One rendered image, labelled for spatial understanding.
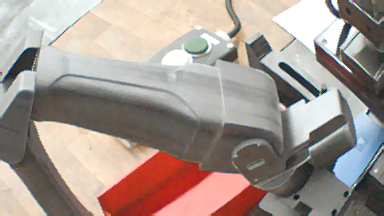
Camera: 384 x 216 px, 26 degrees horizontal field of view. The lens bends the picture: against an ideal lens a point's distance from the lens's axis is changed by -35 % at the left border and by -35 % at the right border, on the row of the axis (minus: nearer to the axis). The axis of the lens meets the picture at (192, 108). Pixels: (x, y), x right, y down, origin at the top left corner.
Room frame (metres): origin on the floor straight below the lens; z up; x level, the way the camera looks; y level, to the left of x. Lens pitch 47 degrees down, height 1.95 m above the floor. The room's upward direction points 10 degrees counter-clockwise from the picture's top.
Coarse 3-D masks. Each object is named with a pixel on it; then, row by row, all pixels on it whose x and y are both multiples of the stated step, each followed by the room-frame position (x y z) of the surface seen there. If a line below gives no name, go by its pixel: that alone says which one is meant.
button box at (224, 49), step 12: (228, 0) 1.18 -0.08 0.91; (228, 12) 1.15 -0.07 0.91; (240, 24) 1.11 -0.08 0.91; (180, 36) 1.08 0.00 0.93; (192, 36) 1.08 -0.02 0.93; (204, 36) 1.08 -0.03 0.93; (216, 36) 1.07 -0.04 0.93; (228, 36) 1.08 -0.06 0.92; (168, 48) 1.06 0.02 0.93; (180, 48) 1.06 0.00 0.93; (216, 48) 1.05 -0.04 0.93; (228, 48) 1.05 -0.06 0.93; (156, 60) 1.05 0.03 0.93; (192, 60) 1.04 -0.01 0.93; (204, 60) 1.03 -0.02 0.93; (216, 60) 1.03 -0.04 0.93; (228, 60) 1.04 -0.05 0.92
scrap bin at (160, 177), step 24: (144, 168) 0.87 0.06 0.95; (168, 168) 0.88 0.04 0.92; (192, 168) 0.90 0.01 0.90; (120, 192) 0.84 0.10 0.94; (144, 192) 0.86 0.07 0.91; (168, 192) 0.86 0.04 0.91; (192, 192) 0.86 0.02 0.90; (216, 192) 0.85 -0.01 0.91; (240, 192) 0.80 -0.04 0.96; (264, 192) 0.82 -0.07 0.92
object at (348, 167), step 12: (360, 120) 0.82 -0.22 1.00; (372, 120) 0.81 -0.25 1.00; (360, 132) 0.80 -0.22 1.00; (372, 132) 0.79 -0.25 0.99; (372, 144) 0.77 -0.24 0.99; (348, 156) 0.77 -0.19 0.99; (360, 156) 0.76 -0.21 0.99; (336, 168) 0.75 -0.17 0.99; (348, 168) 0.75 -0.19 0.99; (360, 168) 0.74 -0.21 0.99; (348, 180) 0.72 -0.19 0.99
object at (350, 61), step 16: (320, 32) 0.85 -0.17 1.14; (336, 32) 0.85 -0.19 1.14; (352, 32) 0.85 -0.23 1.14; (320, 48) 0.82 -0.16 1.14; (336, 48) 0.82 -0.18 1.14; (352, 48) 0.77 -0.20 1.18; (368, 48) 0.77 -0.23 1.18; (336, 64) 0.80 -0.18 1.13; (352, 64) 0.76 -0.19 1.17; (368, 64) 0.74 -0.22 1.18; (352, 80) 0.77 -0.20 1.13; (368, 80) 0.73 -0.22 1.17; (368, 96) 0.74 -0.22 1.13
